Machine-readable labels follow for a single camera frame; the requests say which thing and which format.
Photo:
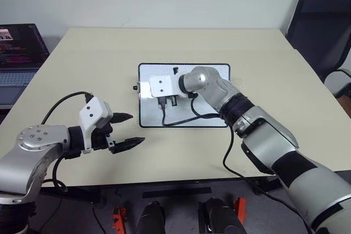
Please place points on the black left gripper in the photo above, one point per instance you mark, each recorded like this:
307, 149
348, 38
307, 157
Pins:
100, 141

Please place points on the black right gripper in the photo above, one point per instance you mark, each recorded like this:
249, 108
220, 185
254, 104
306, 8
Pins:
169, 101

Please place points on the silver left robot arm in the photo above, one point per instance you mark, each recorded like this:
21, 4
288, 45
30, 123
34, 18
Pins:
27, 162

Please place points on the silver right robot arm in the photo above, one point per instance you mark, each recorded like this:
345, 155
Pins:
274, 141

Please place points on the black-framed whiteboard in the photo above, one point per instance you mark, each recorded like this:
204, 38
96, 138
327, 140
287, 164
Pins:
153, 113

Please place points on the black rounded shape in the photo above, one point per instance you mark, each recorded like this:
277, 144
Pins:
219, 217
152, 217

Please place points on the open laptop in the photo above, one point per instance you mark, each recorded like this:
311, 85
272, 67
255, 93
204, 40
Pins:
19, 42

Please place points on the black office chair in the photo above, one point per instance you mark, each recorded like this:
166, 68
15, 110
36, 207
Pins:
321, 25

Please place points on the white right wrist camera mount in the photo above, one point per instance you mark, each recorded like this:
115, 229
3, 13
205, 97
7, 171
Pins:
161, 86

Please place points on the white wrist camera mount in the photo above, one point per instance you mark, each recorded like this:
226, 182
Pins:
91, 110
161, 86

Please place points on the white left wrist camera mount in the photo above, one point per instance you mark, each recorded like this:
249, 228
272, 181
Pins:
91, 110

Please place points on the orange-red bracket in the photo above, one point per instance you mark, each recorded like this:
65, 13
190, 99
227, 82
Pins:
240, 210
119, 219

